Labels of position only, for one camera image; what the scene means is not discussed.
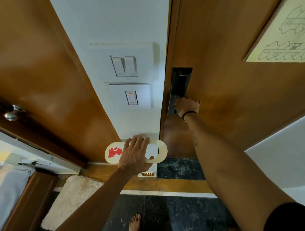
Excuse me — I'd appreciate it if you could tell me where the person's right hand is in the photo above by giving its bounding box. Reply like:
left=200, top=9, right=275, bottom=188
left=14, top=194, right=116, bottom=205
left=175, top=97, right=201, bottom=118

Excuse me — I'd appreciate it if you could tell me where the person's left hand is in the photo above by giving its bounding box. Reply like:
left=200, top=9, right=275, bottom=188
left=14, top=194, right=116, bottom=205
left=118, top=136, right=155, bottom=176

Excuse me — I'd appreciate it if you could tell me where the cream door hanger sign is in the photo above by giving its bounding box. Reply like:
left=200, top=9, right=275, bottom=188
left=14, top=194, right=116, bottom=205
left=105, top=139, right=168, bottom=165

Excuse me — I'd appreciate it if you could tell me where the black door lock handle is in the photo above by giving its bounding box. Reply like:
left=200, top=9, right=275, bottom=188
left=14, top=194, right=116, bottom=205
left=167, top=67, right=193, bottom=116

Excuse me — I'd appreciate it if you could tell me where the person's left forearm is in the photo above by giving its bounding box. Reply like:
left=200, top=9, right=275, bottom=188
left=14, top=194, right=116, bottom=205
left=55, top=167, right=141, bottom=231

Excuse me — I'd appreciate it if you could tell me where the person's right forearm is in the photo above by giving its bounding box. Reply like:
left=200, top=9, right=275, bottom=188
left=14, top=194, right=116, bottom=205
left=183, top=112, right=296, bottom=231

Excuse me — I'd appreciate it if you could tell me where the black wristband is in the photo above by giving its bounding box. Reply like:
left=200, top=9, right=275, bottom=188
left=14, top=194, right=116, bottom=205
left=182, top=111, right=198, bottom=121

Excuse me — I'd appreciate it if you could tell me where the person's foot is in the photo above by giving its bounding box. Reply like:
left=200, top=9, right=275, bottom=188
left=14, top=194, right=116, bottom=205
left=129, top=214, right=142, bottom=231

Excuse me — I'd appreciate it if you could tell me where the brown wooden door with lock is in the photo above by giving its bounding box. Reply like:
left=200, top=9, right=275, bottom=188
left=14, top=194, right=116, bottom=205
left=160, top=0, right=305, bottom=159

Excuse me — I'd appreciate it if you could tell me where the white fluffy rug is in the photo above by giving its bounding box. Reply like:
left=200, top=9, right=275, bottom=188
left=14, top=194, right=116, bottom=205
left=41, top=175, right=105, bottom=231

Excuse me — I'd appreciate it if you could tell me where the chrome hook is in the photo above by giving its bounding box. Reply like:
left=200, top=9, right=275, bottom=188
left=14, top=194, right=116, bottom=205
left=19, top=153, right=53, bottom=166

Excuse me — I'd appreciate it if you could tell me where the brown wooden door with knob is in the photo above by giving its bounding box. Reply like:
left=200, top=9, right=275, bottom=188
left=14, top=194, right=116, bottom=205
left=0, top=0, right=121, bottom=169

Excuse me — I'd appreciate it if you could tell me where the brown wooden cabinet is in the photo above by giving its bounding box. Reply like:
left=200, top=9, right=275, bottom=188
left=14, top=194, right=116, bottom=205
left=1, top=171, right=59, bottom=231

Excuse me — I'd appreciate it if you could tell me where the silver door knob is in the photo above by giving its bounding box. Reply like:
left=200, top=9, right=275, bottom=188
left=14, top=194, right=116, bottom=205
left=3, top=105, right=26, bottom=121

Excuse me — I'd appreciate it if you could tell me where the grey cloth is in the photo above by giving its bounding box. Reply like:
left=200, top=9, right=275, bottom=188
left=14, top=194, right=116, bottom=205
left=0, top=164, right=35, bottom=229

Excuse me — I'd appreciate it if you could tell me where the framed floor plan sign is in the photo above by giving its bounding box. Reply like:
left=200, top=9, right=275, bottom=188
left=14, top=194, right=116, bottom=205
left=243, top=0, right=305, bottom=63

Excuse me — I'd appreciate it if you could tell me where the black sleeve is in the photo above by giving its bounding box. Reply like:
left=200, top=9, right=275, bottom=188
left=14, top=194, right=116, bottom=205
left=263, top=202, right=305, bottom=231

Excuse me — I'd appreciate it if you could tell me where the white single switch plate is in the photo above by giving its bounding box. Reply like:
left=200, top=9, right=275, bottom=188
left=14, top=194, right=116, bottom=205
left=108, top=83, right=153, bottom=110

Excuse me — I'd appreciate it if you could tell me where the white double switch plate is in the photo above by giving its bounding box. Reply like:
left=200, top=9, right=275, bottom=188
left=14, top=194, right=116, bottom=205
left=89, top=42, right=159, bottom=83

